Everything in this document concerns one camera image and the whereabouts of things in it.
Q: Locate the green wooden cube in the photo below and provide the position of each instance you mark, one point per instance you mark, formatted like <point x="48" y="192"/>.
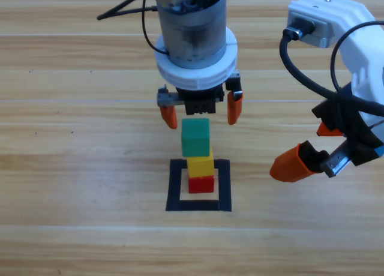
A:
<point x="195" y="138"/>

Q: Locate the red wooden cube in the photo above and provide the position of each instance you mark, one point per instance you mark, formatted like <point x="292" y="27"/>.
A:
<point x="201" y="185"/>

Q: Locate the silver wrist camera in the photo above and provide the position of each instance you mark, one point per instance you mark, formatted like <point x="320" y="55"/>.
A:
<point x="322" y="33"/>

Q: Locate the yellow wooden cube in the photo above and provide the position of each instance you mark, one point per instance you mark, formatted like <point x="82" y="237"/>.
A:
<point x="200" y="166"/>

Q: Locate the black tape square outline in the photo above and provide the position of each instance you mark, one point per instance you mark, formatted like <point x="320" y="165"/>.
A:
<point x="174" y="186"/>

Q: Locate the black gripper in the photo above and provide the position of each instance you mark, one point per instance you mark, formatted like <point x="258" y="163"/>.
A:
<point x="199" y="103"/>
<point x="354" y="132"/>

